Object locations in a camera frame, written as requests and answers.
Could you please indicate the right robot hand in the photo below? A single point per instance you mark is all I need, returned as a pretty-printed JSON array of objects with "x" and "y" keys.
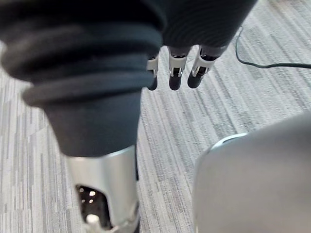
[{"x": 92, "y": 72}]

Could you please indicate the silver robot leg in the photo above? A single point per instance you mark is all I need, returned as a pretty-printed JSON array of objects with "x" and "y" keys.
[{"x": 255, "y": 179}]

